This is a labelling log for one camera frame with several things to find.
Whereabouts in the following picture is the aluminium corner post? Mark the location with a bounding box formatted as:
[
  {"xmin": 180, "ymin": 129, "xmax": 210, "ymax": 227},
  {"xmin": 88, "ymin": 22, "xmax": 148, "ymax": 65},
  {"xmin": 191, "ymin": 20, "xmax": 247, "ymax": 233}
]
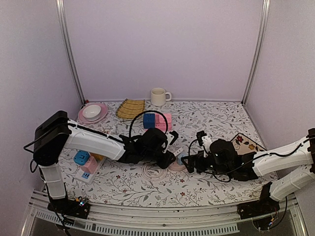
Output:
[
  {"xmin": 56, "ymin": 0, "xmax": 86, "ymax": 106},
  {"xmin": 242, "ymin": 0, "xmax": 271, "ymax": 107}
]

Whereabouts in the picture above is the round pink socket hub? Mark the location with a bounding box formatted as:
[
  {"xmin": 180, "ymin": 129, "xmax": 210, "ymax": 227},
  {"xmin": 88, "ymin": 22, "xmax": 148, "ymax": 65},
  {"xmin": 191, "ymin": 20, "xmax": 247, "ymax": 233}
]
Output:
[{"xmin": 168, "ymin": 161, "xmax": 186, "ymax": 172}]

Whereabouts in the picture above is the dark blue cube adapter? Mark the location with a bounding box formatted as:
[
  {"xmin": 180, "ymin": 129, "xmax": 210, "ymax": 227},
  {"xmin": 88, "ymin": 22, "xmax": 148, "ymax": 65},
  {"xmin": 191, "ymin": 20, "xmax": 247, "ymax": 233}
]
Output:
[{"xmin": 143, "ymin": 113, "xmax": 155, "ymax": 129}]

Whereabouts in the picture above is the yellow cube adapter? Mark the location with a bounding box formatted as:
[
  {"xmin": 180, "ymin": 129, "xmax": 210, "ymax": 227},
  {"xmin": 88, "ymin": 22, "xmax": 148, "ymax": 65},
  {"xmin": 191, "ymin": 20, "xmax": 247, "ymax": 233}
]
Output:
[{"xmin": 90, "ymin": 152, "xmax": 104, "ymax": 161}]

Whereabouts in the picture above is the right aluminium corner post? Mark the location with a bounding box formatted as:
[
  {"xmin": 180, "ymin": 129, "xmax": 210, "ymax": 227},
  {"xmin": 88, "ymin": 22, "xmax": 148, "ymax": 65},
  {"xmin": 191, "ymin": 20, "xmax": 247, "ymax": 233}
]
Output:
[{"xmin": 242, "ymin": 0, "xmax": 271, "ymax": 107}]

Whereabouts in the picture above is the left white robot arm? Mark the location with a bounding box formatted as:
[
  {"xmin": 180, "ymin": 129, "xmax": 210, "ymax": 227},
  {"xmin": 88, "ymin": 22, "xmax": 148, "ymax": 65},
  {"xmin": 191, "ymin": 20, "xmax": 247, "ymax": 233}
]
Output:
[{"xmin": 23, "ymin": 111, "xmax": 179, "ymax": 213}]

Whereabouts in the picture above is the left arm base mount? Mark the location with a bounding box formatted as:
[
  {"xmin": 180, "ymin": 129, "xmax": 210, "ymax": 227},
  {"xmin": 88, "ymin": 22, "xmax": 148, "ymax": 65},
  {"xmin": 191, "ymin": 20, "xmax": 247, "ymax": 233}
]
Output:
[{"xmin": 47, "ymin": 197, "xmax": 91, "ymax": 219}]

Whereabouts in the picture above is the white power strip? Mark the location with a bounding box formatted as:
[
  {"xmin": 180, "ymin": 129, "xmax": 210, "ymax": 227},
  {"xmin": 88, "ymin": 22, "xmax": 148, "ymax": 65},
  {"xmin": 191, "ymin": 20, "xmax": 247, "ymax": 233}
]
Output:
[{"xmin": 74, "ymin": 159, "xmax": 105, "ymax": 185}]

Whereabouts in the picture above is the pink power strip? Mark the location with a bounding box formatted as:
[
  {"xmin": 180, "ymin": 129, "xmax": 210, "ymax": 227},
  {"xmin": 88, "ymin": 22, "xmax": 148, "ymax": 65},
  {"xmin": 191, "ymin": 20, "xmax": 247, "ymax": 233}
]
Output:
[{"xmin": 155, "ymin": 113, "xmax": 172, "ymax": 132}]

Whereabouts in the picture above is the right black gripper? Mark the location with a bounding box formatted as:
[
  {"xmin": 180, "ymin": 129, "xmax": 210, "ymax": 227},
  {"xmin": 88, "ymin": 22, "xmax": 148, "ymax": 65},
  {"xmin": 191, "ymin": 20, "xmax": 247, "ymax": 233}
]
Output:
[{"xmin": 181, "ymin": 150, "xmax": 232, "ymax": 177}]

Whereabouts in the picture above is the cyan cube adapter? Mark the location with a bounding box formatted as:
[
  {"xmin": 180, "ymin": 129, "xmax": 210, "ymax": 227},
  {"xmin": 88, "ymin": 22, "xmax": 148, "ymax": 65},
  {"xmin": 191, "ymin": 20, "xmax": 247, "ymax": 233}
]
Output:
[{"xmin": 73, "ymin": 150, "xmax": 90, "ymax": 166}]

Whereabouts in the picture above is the cream ceramic mug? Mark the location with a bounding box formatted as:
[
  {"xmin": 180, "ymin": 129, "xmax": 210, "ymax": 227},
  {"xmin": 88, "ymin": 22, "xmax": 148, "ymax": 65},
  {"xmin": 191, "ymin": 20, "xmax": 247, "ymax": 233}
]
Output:
[{"xmin": 151, "ymin": 88, "xmax": 172, "ymax": 106}]

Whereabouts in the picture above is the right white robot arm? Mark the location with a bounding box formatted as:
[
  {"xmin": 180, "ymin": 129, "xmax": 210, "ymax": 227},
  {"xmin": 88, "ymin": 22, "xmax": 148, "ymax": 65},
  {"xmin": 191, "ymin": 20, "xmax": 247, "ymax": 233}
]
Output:
[{"xmin": 181, "ymin": 128, "xmax": 315, "ymax": 214}]

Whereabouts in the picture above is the pink cube adapter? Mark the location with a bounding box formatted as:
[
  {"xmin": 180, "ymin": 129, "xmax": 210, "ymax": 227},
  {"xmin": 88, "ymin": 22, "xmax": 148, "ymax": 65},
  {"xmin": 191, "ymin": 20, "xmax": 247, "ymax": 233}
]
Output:
[{"xmin": 80, "ymin": 156, "xmax": 98, "ymax": 174}]

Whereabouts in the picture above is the aluminium front rail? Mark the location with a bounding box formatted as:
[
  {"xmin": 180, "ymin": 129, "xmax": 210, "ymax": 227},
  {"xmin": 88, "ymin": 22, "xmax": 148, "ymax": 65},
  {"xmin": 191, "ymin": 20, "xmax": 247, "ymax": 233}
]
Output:
[{"xmin": 21, "ymin": 191, "xmax": 308, "ymax": 236}]

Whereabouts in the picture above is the light blue plug adapter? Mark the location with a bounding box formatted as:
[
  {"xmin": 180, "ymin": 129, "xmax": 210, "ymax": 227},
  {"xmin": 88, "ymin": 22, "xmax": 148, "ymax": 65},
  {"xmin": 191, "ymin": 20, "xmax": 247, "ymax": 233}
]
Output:
[{"xmin": 177, "ymin": 152, "xmax": 188, "ymax": 166}]

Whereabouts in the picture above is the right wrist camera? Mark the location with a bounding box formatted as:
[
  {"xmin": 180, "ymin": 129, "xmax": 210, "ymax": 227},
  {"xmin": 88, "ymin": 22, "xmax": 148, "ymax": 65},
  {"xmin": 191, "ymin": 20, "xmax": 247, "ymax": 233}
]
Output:
[{"xmin": 196, "ymin": 131, "xmax": 212, "ymax": 146}]

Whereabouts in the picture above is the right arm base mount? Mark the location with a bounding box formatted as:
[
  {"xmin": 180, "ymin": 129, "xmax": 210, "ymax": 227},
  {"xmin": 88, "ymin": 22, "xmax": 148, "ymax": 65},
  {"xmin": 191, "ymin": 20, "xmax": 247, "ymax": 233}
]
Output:
[{"xmin": 237, "ymin": 182, "xmax": 280, "ymax": 219}]

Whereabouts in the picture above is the left aluminium corner post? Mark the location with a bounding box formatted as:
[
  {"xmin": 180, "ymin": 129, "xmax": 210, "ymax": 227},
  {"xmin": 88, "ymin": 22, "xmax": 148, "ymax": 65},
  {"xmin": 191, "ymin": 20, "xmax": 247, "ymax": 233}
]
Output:
[{"xmin": 56, "ymin": 0, "xmax": 86, "ymax": 106}]

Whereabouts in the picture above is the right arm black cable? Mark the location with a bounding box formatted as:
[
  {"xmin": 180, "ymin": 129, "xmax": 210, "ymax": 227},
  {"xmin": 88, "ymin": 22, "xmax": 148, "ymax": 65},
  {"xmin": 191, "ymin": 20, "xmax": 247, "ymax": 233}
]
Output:
[{"xmin": 187, "ymin": 139, "xmax": 232, "ymax": 182}]

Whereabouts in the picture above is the yellow bamboo tray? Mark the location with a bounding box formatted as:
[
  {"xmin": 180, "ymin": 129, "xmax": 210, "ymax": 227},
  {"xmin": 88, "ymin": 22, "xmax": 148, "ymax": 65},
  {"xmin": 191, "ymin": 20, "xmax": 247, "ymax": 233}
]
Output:
[{"xmin": 116, "ymin": 99, "xmax": 145, "ymax": 120}]

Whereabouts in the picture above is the pink plate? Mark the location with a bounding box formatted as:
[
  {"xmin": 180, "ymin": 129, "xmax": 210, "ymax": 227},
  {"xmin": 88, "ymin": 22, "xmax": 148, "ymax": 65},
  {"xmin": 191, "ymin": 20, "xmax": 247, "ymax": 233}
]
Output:
[{"xmin": 78, "ymin": 103, "xmax": 108, "ymax": 124}]

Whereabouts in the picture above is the white bowl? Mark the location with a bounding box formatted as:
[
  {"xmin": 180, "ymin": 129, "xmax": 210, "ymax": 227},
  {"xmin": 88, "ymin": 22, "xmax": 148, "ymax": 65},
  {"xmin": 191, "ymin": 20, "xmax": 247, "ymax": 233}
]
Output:
[{"xmin": 82, "ymin": 105, "xmax": 101, "ymax": 121}]

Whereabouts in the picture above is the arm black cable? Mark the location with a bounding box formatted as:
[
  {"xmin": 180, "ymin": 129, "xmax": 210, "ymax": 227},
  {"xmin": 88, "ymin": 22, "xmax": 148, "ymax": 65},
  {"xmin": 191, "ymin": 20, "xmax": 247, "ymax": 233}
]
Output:
[
  {"xmin": 128, "ymin": 110, "xmax": 169, "ymax": 141},
  {"xmin": 187, "ymin": 139, "xmax": 232, "ymax": 182}
]

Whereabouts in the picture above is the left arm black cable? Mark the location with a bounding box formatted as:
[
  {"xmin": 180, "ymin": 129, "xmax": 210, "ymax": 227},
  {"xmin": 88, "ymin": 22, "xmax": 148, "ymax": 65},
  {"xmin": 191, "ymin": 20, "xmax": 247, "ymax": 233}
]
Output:
[{"xmin": 128, "ymin": 110, "xmax": 169, "ymax": 141}]

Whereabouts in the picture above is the floral square tray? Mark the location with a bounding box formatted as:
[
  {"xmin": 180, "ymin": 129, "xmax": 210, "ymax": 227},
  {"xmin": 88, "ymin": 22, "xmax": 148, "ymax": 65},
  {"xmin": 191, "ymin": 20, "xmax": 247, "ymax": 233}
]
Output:
[{"xmin": 231, "ymin": 133, "xmax": 266, "ymax": 155}]

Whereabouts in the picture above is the white plug adapter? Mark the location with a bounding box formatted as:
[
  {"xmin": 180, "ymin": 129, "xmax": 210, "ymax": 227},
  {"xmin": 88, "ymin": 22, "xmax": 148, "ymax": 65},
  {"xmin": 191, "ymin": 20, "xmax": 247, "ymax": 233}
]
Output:
[{"xmin": 173, "ymin": 147, "xmax": 184, "ymax": 156}]

